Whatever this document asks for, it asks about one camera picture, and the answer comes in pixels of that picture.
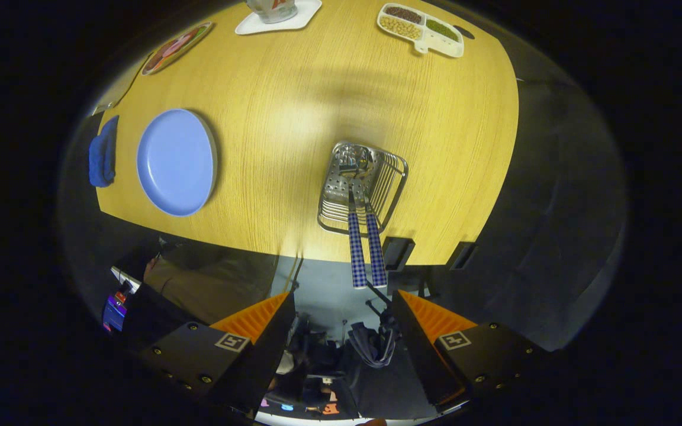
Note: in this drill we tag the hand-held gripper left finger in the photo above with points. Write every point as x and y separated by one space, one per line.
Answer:
270 361

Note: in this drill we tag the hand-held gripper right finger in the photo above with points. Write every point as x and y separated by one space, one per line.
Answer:
421 361

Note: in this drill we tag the dark striped bag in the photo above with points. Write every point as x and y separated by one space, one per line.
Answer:
372 346

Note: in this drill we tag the device with lit screen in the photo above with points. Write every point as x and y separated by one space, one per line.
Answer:
115 313

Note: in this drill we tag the blue round plate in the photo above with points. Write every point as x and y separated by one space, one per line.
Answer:
175 163

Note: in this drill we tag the blue folded cloth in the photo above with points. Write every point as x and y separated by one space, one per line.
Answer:
103 154

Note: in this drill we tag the white toaster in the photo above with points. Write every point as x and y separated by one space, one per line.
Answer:
119 89

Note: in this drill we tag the oval plate with colourful food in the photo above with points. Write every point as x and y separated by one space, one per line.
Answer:
176 47

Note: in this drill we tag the white divided dish with beans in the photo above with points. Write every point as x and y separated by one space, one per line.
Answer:
421 31

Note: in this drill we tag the dark table grommet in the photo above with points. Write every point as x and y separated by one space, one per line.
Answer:
465 32

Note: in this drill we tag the white square coaster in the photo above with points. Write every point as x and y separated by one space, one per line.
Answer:
252 25

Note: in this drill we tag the small white drink bottle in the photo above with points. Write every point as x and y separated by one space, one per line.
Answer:
271 10

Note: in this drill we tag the black table bracket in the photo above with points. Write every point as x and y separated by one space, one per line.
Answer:
461 255
398 254

